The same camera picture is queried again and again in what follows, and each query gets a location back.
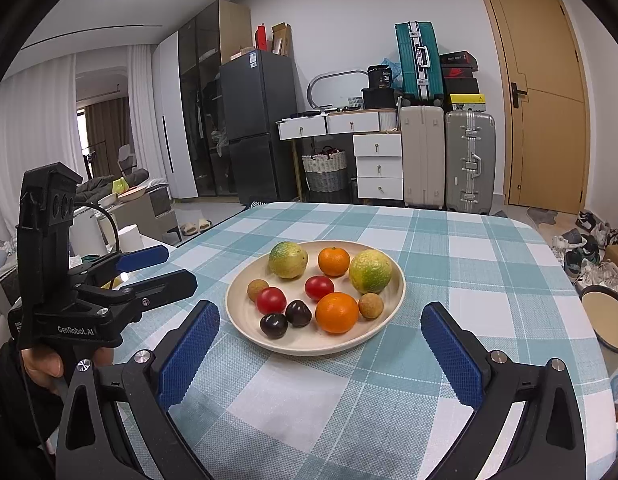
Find black storage bin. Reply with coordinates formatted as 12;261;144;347
361;87;396;110

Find stack of dark shoe boxes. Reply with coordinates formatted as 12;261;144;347
439;50;482;96

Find dark glass wardrobe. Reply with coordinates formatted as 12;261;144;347
178;0;254;198

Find black cable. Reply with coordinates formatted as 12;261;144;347
71;201;120;256

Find beige suitcase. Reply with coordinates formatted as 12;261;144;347
399;105;446;209

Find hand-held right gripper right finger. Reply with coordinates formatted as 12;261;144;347
421;302;587;480

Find blue plastic bag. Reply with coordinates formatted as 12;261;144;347
381;57;404;89

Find white sheer curtain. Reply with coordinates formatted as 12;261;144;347
0;52;80;241
126;42;157;171

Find black printed bucket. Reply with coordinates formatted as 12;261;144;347
367;65;394;90

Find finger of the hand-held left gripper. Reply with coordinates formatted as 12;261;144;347
68;245;170;288
78;269;198;322

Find large brown longan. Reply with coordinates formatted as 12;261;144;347
358;292;384;319

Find wicker basket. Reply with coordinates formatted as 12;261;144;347
302;146;350;192

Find grey side cabinet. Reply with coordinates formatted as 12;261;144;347
111;185;178;247

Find round black-rimmed stool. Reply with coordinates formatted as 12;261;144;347
580;285;618;352

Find yellow shoe box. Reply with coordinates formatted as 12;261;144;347
448;94;487;113

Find person's left hand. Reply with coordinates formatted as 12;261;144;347
21;346;114;393

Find teal suitcase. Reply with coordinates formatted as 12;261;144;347
395;21;446;102

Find red tomato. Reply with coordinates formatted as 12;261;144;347
256;287;288;315
304;275;335;301

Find pale yellow lemon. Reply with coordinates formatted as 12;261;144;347
268;241;308;280

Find wooden door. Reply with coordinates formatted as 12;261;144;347
476;0;591;215

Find person's left forearm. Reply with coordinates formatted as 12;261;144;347
0;345;57;480

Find teal checked tablecloth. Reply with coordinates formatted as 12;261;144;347
49;201;618;480

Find white drawer cabinet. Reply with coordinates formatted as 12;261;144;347
278;110;404;201

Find small orange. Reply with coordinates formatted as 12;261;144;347
318;246;351;278

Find white wardrobe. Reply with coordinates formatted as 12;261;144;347
153;30;200;200

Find scattered floor shoes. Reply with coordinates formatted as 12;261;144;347
553;210;618;301

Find silver suitcase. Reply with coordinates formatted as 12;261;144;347
444;110;496;214

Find white office chair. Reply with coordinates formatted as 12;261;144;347
118;144;140;172

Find large orange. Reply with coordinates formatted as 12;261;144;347
315;292;360;335

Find green yellow lemon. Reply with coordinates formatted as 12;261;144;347
349;249;393;295

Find cream round plate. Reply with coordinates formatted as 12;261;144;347
225;240;406;357

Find grey doormat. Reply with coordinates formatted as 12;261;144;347
526;207;563;226

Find brown curtain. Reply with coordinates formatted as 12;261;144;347
84;96;132;177

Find bowl with green produce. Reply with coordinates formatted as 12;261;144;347
113;177;148;197

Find open cardboard box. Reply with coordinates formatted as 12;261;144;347
271;21;293;57

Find white oval hoop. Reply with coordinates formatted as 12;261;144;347
308;71;370;109

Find white paper roll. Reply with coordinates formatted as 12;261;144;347
118;224;141;252

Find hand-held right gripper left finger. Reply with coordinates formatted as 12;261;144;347
55;300;221;480

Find dark grey refrigerator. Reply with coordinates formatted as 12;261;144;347
219;50;300;206

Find dark plum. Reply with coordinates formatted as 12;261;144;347
260;312;289;340
285;299;312;328

